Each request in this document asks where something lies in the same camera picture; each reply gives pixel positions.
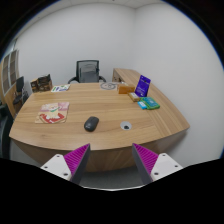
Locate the small tan box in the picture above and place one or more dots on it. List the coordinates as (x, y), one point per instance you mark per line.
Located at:
(134, 97)

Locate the white colourful paper sheet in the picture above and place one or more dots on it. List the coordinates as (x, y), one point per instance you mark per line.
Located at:
(60, 88)

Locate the orange brown box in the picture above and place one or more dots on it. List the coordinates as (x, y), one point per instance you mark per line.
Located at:
(124, 89)

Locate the green flat box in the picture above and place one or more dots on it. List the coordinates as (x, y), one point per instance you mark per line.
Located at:
(150, 103)

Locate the round patterned coaster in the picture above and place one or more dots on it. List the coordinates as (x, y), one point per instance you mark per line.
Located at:
(108, 86)

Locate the black computer mouse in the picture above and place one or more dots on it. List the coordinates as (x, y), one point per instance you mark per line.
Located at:
(91, 123)

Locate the black side chair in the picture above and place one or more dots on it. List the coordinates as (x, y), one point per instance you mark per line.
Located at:
(21, 93)

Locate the wooden bookshelf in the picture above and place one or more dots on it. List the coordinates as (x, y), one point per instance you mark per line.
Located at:
(8, 75)

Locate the wooden office desk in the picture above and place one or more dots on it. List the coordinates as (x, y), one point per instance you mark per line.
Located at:
(111, 146)

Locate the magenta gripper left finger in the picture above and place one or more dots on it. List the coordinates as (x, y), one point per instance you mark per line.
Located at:
(70, 166)

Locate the grey mesh office chair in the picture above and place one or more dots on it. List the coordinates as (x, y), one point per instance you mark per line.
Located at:
(87, 71)

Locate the small blue box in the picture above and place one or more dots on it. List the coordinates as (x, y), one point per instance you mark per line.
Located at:
(142, 105)

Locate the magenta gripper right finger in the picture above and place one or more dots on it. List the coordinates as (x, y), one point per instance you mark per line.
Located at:
(152, 166)

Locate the desk cable grommet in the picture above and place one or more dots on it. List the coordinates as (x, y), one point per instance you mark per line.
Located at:
(125, 125)

